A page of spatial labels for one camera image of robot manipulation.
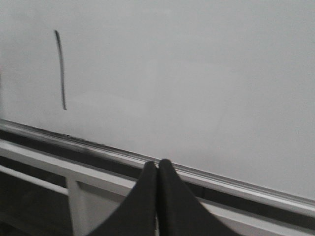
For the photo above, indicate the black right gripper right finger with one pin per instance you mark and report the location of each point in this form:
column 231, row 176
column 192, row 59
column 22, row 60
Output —
column 179, row 211

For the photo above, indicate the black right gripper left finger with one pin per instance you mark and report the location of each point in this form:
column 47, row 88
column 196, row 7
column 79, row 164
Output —
column 136, row 215

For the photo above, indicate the large white whiteboard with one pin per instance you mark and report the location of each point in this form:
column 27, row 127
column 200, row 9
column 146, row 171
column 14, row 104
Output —
column 225, row 88

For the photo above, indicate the white metal stand frame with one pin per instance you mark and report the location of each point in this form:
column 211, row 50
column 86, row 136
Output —
column 94, row 194

